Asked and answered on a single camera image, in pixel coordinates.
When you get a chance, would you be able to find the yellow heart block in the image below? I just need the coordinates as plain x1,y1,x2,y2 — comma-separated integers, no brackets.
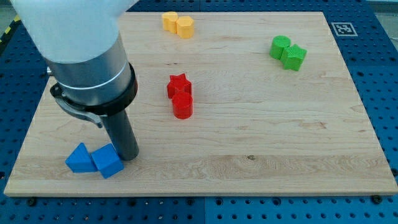
162,11,178,34

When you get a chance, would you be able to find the black screw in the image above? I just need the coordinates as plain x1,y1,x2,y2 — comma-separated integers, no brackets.
371,195,383,205
27,197,37,207

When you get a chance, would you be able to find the wooden board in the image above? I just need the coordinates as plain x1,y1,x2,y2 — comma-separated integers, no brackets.
4,12,397,197

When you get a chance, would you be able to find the green star block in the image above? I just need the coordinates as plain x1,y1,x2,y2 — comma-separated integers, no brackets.
280,44,307,71

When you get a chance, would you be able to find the red star block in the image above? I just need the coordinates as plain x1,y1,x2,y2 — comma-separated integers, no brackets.
167,73,192,99

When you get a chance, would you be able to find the red cylinder block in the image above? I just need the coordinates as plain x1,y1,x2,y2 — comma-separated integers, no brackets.
172,92,193,119

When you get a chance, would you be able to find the black screw front left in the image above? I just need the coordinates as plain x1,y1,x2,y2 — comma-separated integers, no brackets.
27,197,37,207

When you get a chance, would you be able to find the yellow hexagon block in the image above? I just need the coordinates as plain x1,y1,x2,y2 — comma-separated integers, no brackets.
176,16,195,39

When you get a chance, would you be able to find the blue triangle block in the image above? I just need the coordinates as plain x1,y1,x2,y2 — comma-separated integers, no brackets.
65,142,97,173

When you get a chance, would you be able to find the white fiducial marker tag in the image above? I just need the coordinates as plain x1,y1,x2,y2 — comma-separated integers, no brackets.
331,22,358,37

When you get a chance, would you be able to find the green cylinder block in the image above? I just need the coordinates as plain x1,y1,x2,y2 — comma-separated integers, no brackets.
269,35,291,60

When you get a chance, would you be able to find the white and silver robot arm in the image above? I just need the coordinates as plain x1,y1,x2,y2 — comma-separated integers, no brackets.
11,0,139,161

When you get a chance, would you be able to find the black clamp ring with lever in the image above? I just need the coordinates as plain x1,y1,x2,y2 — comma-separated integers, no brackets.
50,63,138,128

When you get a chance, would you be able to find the blue cube block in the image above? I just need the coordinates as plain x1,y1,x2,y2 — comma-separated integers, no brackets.
91,143,124,179

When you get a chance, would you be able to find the black screw front right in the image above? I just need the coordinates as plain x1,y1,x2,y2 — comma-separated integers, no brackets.
371,195,383,205

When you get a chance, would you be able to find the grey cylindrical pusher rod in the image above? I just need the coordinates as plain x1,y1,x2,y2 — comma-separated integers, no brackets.
101,110,139,161

